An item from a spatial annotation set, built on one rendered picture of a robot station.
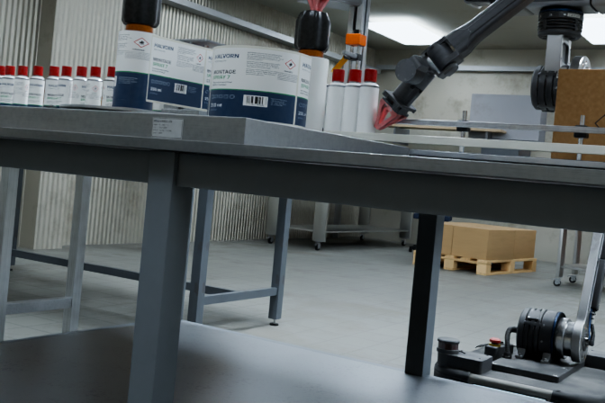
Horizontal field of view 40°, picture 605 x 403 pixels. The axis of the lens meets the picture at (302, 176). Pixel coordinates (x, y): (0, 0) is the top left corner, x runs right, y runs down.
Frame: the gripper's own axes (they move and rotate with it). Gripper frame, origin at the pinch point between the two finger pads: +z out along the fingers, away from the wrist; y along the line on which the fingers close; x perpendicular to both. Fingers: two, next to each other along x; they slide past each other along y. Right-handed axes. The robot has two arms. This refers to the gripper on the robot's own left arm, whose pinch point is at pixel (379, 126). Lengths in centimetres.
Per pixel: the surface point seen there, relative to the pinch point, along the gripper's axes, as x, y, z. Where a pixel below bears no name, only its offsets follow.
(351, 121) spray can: -6.1, 1.8, 4.1
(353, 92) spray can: -11.2, 1.9, -1.9
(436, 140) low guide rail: 16.5, 4.7, -9.0
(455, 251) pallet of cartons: -114, -584, 184
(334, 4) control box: -38.9, -8.0, -13.5
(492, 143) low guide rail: 27.7, 4.8, -18.2
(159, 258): 21, 82, 25
